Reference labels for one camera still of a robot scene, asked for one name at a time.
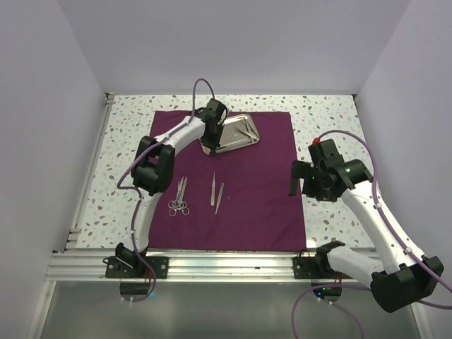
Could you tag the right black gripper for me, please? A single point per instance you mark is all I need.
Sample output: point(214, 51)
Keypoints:
point(300, 169)

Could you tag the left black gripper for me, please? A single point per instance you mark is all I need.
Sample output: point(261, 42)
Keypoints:
point(212, 144)

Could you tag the stainless steel instrument tray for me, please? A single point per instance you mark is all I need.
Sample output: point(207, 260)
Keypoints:
point(230, 139)

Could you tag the steel tweezers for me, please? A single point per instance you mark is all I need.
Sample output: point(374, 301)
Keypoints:
point(246, 133)

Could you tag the steel scalpel handle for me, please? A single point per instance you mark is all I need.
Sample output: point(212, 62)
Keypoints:
point(212, 196)
point(217, 206)

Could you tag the purple surgical cloth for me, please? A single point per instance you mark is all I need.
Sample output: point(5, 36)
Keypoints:
point(256, 213)

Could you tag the steel surgical scissors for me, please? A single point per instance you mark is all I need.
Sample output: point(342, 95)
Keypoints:
point(179, 203)

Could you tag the steel hemostat forceps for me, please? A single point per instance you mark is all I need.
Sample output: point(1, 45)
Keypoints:
point(185, 211)

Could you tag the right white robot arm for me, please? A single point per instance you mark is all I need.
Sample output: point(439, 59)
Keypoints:
point(403, 274)

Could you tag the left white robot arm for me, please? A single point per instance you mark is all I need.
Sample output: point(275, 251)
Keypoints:
point(152, 173)

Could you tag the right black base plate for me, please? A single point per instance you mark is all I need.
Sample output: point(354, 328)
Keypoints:
point(307, 268)

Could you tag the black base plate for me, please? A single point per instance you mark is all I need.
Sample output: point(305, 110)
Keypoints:
point(118, 269)
point(307, 268)

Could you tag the aluminium mounting rail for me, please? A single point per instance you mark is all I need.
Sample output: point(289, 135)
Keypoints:
point(182, 267)

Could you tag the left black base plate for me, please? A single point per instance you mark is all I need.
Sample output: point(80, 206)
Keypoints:
point(118, 269)

